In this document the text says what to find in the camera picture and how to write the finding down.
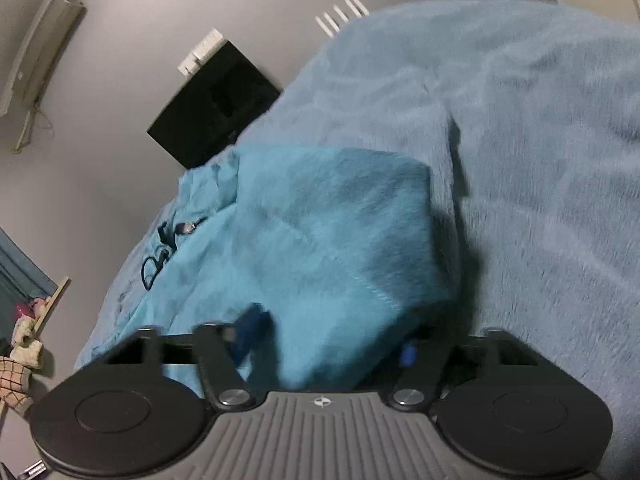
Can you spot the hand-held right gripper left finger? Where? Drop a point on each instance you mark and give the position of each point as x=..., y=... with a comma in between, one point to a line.
x=247, y=327

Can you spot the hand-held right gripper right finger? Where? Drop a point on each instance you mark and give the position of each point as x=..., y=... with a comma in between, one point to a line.
x=408, y=355

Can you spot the teal zip jacket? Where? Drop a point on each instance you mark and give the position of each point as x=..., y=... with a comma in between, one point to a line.
x=325, y=240

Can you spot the wooden window sill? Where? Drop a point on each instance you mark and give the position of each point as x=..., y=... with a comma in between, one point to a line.
x=50, y=305

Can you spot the pale pink plush toy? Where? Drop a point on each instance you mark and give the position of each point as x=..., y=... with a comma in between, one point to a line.
x=41, y=304

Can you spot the black monitor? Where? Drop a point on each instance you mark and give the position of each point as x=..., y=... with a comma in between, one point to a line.
x=215, y=105

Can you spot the teal curtain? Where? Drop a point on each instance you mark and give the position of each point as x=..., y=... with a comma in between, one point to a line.
x=22, y=270

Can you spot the checkered plush toy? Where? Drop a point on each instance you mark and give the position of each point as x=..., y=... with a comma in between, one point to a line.
x=14, y=385

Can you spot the light blue fleece blanket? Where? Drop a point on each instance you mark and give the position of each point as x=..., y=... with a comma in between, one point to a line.
x=550, y=160

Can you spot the white router with antennas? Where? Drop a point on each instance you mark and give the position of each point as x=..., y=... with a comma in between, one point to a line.
x=342, y=14

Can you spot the white air conditioner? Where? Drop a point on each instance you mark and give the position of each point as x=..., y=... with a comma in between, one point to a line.
x=42, y=45

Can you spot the white wall socket strip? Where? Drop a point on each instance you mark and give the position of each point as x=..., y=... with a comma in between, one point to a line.
x=200, y=52

